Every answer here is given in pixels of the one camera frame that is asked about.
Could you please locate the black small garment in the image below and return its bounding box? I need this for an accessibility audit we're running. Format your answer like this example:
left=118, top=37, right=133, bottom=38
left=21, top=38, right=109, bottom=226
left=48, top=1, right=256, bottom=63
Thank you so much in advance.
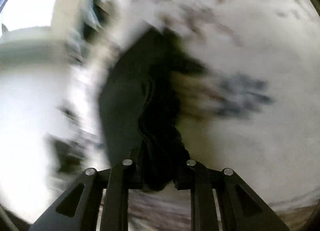
left=98, top=27, right=204, bottom=191

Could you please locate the floral bed sheet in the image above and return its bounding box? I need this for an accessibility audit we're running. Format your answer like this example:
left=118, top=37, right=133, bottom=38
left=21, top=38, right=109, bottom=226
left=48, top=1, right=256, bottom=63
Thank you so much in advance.
left=97, top=0, right=319, bottom=230

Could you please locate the black grey striped garment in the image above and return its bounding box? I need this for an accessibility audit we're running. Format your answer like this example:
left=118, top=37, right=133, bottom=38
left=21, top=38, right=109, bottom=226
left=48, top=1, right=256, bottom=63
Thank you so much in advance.
left=65, top=0, right=114, bottom=66

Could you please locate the window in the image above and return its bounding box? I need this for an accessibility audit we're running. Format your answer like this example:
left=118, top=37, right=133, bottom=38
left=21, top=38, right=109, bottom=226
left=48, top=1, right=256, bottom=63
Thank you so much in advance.
left=1, top=0, right=57, bottom=41

